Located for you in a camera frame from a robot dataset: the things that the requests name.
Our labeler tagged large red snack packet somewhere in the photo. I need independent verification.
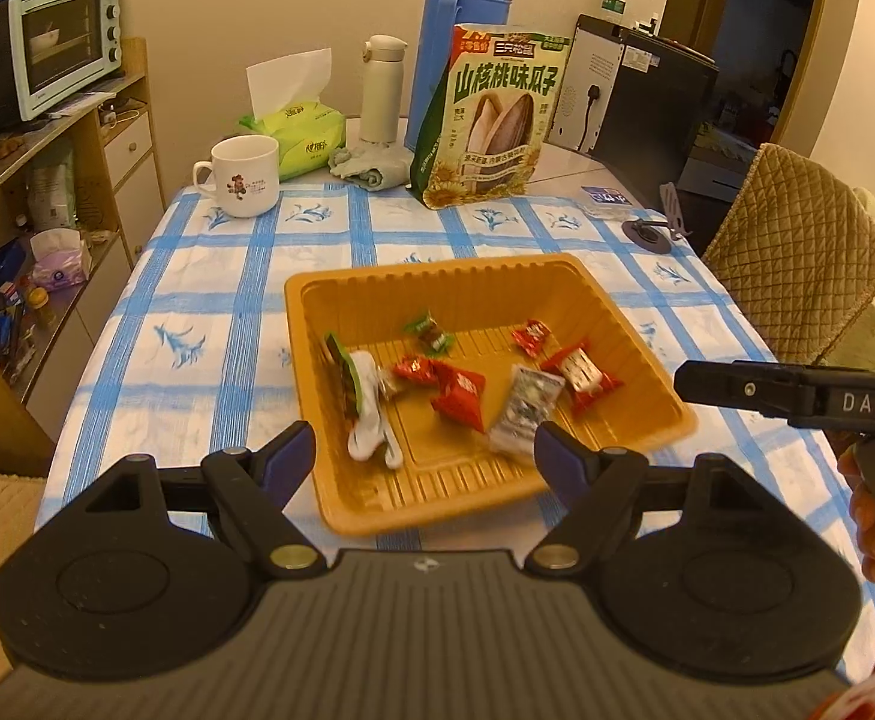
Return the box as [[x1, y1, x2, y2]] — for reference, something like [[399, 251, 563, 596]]
[[540, 338, 623, 416]]

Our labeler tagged grey mixed nuts packet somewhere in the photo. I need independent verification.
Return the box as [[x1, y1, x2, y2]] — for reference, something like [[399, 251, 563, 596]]
[[488, 366, 566, 457]]

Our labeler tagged clear green long packet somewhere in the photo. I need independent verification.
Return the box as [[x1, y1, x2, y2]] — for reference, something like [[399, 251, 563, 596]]
[[325, 333, 405, 470]]

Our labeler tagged small red candy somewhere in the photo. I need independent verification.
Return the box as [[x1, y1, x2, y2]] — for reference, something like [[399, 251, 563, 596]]
[[510, 319, 551, 359]]

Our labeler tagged red pillow snack packet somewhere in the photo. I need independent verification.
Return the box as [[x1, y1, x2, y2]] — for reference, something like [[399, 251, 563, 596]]
[[431, 362, 486, 433]]

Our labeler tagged long red snack stick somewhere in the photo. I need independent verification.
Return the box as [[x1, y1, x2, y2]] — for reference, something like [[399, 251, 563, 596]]
[[392, 355, 440, 387]]

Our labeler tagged green candy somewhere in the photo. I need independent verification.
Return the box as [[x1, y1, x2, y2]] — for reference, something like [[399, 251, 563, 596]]
[[403, 312, 455, 358]]

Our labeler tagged person's right hand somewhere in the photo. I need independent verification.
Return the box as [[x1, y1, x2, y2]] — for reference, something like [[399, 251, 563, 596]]
[[837, 444, 875, 583]]

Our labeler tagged right quilted chair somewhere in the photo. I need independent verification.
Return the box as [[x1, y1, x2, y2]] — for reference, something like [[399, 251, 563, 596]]
[[702, 143, 875, 364]]

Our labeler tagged blue checked tablecloth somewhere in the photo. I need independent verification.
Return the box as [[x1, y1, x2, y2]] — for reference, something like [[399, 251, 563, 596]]
[[35, 184, 875, 681]]

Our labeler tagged orange plastic tray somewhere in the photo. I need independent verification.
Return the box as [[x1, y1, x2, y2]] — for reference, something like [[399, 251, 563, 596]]
[[282, 252, 701, 540]]

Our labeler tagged phone stand with round base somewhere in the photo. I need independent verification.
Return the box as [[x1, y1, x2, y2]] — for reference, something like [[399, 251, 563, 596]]
[[621, 182, 688, 255]]

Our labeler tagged small clear blue box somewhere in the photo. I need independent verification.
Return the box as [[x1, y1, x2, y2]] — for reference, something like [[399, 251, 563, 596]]
[[582, 185, 636, 221]]

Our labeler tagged purple tissue box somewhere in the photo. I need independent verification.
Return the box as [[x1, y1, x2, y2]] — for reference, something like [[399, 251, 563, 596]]
[[29, 227, 91, 293]]

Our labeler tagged white cartoon mug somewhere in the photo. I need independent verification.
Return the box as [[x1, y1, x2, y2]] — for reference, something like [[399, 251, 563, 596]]
[[192, 135, 279, 218]]

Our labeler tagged wooden shelf cabinet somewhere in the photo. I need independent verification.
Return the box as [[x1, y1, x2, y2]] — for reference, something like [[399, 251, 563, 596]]
[[0, 37, 166, 476]]

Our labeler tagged black white appliance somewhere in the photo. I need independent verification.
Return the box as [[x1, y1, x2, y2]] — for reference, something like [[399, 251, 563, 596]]
[[548, 15, 718, 210]]

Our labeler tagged grey folded cloth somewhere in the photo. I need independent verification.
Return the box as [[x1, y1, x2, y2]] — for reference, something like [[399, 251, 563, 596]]
[[328, 142, 413, 192]]

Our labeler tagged sunflower seed bag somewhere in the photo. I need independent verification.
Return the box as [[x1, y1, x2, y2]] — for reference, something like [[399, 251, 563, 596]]
[[410, 23, 572, 210]]

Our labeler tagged green tissue pack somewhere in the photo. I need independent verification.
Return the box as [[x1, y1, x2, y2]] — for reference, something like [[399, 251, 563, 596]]
[[239, 47, 346, 181]]

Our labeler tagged white insulated bottle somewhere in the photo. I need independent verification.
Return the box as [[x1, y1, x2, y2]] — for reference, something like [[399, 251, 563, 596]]
[[359, 34, 408, 145]]

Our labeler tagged mint toaster oven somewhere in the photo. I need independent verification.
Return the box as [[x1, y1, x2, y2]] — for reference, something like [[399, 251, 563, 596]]
[[0, 0, 124, 135]]

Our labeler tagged blue thermos jug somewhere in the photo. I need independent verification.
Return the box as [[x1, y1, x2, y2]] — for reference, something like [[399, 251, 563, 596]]
[[405, 0, 512, 149]]

